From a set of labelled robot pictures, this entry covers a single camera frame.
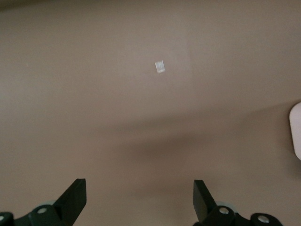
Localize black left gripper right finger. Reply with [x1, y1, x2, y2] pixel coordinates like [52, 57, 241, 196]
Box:
[193, 179, 250, 226]

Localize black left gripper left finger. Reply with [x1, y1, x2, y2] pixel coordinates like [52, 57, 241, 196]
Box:
[23, 178, 87, 226]

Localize white box lid grey clips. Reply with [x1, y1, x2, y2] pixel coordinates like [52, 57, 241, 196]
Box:
[288, 101, 301, 161]

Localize small clear tape piece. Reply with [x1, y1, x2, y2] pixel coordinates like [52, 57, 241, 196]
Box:
[155, 60, 166, 74]

